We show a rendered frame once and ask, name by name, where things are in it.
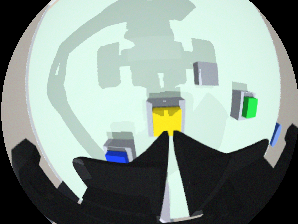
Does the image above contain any blue button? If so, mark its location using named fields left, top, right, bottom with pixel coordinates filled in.
left=102, top=139, right=137, bottom=163

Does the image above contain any yellow button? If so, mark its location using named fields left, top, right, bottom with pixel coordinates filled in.
left=146, top=97, right=186, bottom=137

